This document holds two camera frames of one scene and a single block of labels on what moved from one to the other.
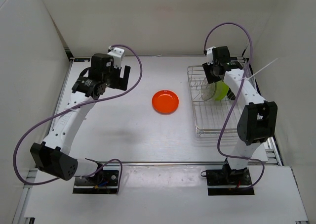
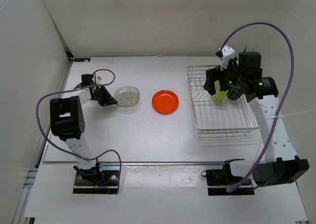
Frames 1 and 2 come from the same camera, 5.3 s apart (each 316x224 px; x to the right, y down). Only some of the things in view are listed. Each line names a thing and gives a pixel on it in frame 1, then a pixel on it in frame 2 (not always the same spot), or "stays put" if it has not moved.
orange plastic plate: [165, 102] stays put
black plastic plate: [230, 94] stays put
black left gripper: [120, 82] to [108, 100]
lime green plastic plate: [221, 90] stays put
